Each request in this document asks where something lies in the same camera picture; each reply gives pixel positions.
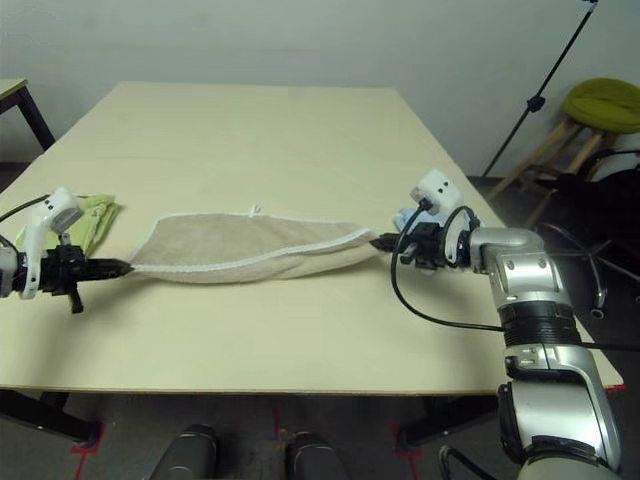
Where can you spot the beige side table black frame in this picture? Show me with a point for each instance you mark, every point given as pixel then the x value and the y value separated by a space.
pixel 12 87

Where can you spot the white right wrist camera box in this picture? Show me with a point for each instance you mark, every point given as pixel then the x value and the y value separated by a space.
pixel 440 187

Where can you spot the black office chair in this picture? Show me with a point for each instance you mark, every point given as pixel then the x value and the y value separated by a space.
pixel 615 195

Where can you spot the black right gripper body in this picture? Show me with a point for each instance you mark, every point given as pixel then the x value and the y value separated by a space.
pixel 425 245

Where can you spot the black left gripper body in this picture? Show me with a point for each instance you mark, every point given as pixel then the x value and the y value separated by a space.
pixel 62 272

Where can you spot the green stool cushion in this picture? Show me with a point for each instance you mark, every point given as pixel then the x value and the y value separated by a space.
pixel 605 102

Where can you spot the dark grey robot right leg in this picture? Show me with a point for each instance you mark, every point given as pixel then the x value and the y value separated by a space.
pixel 315 457

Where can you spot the dark grey robot leg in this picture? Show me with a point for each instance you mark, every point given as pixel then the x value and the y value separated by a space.
pixel 185 455
pixel 315 457

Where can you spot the black tripod stand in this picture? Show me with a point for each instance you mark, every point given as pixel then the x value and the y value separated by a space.
pixel 536 104

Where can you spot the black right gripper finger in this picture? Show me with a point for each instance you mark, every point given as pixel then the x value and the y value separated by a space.
pixel 389 237
pixel 387 247

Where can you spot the folded blue towel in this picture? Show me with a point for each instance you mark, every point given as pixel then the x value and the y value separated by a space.
pixel 404 219

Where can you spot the black table foot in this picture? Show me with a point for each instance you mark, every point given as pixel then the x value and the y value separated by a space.
pixel 45 415

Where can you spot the beige towel with white trim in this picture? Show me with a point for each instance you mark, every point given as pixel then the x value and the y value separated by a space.
pixel 240 240

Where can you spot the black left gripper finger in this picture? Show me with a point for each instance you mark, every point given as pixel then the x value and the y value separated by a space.
pixel 107 274
pixel 107 264

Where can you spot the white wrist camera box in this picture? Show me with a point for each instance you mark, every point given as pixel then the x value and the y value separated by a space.
pixel 440 187
pixel 57 202

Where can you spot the folded green towel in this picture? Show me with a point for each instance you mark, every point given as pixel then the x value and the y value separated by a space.
pixel 97 215

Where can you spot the dark grey robot left leg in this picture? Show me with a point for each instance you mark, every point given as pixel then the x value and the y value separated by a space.
pixel 185 455

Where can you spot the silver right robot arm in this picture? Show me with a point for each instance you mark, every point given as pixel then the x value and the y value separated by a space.
pixel 525 270

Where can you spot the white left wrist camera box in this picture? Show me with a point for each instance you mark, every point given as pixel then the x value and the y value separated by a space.
pixel 57 202

